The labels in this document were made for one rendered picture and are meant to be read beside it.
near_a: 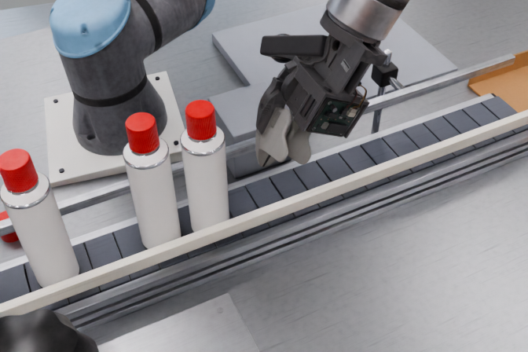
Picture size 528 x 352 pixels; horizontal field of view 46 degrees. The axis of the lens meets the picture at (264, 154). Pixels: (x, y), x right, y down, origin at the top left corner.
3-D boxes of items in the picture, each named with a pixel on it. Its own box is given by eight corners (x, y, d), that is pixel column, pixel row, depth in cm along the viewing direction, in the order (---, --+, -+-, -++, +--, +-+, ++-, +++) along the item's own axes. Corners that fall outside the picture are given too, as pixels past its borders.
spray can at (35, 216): (42, 299, 76) (-10, 183, 61) (34, 267, 79) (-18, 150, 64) (85, 283, 77) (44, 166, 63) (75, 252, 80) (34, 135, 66)
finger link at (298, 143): (278, 189, 77) (315, 130, 73) (258, 159, 81) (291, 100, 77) (297, 191, 79) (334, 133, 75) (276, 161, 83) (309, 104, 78)
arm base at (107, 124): (78, 165, 97) (59, 116, 90) (73, 105, 108) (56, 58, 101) (174, 143, 99) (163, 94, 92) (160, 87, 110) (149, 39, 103)
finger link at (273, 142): (258, 188, 75) (295, 127, 71) (238, 156, 79) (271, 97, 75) (278, 189, 77) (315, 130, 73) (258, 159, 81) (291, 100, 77)
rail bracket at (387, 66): (386, 159, 100) (402, 75, 88) (361, 130, 104) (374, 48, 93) (403, 152, 101) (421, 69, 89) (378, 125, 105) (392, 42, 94)
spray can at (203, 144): (199, 247, 81) (185, 129, 67) (185, 218, 84) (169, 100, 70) (236, 232, 83) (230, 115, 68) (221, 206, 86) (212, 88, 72)
